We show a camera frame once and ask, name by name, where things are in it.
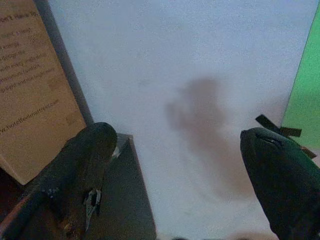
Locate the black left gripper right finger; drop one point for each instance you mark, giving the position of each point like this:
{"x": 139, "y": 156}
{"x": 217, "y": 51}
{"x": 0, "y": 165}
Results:
{"x": 282, "y": 180}

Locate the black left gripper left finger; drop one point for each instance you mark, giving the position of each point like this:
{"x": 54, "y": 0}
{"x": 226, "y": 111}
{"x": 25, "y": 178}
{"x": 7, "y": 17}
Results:
{"x": 80, "y": 155}

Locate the long slanted black tape strip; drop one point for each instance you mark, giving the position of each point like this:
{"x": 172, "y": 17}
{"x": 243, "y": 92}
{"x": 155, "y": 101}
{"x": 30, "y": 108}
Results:
{"x": 265, "y": 121}

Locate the brown printed cardboard box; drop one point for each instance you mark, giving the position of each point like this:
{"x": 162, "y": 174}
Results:
{"x": 32, "y": 87}

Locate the green wall sheet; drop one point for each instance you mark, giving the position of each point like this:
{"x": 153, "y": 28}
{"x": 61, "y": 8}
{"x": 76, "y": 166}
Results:
{"x": 305, "y": 87}

